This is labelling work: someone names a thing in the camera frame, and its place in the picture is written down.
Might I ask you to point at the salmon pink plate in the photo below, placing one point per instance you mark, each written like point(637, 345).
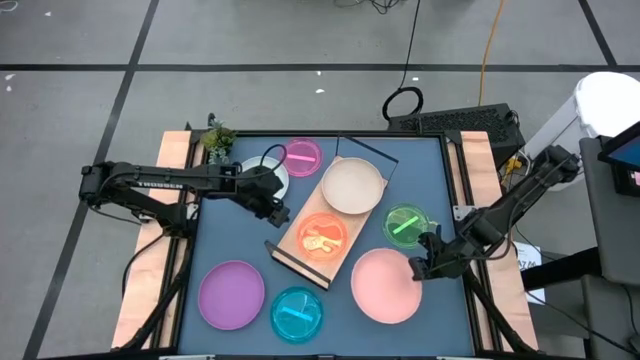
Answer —
point(385, 287)

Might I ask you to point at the orange transparent plate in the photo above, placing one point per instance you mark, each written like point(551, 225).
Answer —
point(325, 222)

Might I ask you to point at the grey cabinet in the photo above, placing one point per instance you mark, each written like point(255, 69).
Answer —
point(615, 235)

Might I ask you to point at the beige plate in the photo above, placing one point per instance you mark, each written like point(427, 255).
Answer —
point(352, 185)

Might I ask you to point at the white mounting bracket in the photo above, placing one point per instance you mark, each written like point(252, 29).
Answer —
point(143, 217)
point(460, 213)

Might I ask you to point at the white paper sheet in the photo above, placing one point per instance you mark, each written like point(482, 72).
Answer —
point(527, 262)

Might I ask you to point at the purple plate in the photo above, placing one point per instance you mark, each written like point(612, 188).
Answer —
point(231, 295)

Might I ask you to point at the yellow plug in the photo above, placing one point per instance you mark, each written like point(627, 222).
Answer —
point(514, 164)

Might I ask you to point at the cyan transparent plate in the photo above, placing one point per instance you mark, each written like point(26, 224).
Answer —
point(295, 330)

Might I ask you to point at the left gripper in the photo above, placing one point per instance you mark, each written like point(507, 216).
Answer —
point(260, 192)

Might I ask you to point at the black computer case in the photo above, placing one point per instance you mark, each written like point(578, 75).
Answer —
point(460, 122)

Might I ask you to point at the black screen device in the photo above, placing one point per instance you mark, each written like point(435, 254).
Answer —
point(627, 150)

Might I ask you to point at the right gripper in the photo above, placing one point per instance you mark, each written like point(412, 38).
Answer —
point(450, 257)

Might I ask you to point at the artificial green plant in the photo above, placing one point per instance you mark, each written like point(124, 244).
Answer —
point(220, 137)

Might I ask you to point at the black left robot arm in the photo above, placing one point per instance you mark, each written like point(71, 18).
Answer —
point(150, 181)

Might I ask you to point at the wooden cutting board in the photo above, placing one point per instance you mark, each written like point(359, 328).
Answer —
point(322, 270)

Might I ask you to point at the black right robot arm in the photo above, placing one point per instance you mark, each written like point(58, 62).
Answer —
point(520, 200)

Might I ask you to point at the white plate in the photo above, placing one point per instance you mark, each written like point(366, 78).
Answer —
point(248, 167)

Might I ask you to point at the blue grey table mat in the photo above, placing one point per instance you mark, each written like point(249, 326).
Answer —
point(240, 240)

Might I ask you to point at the black metal beam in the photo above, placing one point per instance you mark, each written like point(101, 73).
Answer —
point(560, 270)

